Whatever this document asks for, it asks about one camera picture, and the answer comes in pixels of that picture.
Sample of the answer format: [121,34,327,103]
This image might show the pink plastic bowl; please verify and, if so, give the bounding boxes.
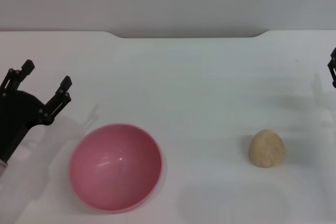
[67,123,166,207]

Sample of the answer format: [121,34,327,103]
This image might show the beige egg yolk pastry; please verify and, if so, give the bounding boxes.
[248,129,287,168]

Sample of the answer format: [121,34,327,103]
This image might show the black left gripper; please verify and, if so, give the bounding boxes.
[0,59,72,162]

